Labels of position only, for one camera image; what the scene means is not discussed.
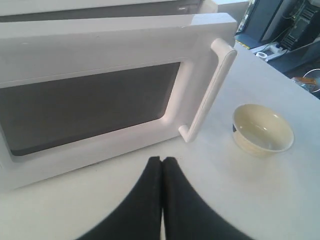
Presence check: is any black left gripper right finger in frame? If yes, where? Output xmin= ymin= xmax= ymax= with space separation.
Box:
xmin=162 ymin=157 xmax=250 ymax=240

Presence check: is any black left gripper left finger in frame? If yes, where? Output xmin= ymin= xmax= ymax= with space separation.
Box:
xmin=79 ymin=156 xmax=163 ymax=240

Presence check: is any cream ceramic bowl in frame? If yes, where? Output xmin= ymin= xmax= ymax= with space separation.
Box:
xmin=232 ymin=104 xmax=295 ymax=158

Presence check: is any white microwave door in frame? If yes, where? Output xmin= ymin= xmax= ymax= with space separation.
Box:
xmin=0 ymin=13 xmax=237 ymax=192

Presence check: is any white microwave oven body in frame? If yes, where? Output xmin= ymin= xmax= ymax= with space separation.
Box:
xmin=0 ymin=0 xmax=204 ymax=17

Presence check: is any background electronics clutter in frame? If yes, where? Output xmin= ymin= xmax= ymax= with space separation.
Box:
xmin=235 ymin=0 xmax=320 ymax=97

